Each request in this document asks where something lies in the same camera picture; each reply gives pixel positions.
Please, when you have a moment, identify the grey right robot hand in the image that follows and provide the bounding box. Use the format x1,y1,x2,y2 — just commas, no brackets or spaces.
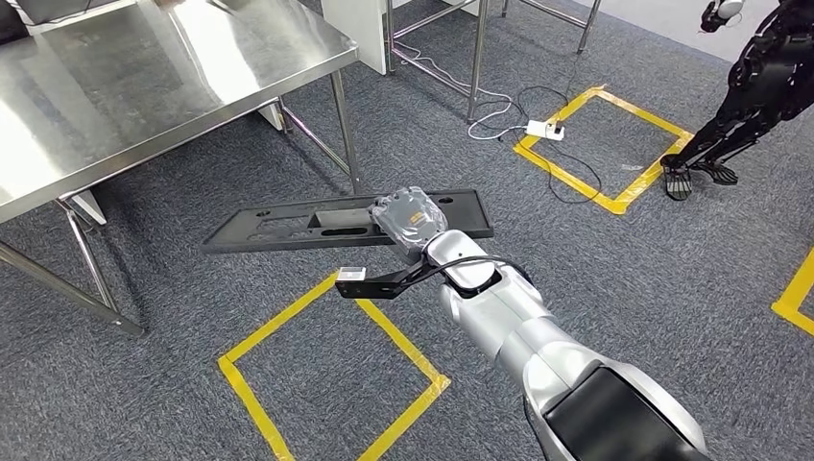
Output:
369,185,450,266

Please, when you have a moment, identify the long black plastic part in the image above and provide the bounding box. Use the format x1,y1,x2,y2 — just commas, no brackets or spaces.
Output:
202,188,496,256

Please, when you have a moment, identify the stainless steel workbench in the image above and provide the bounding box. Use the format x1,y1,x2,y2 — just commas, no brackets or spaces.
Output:
0,0,363,338

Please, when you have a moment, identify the white power strip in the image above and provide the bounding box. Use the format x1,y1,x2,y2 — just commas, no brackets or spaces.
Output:
525,118,566,143

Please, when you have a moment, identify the yellow floor tape square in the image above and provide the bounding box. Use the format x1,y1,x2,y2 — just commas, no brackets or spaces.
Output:
217,270,453,461

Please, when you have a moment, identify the stainless steel table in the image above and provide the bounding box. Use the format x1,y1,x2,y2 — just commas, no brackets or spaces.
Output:
384,0,604,126

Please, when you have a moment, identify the black humanoid robot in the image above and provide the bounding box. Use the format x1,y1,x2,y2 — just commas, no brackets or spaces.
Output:
659,0,814,203

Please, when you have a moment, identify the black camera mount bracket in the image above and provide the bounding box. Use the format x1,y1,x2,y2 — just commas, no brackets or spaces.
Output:
335,257,440,301

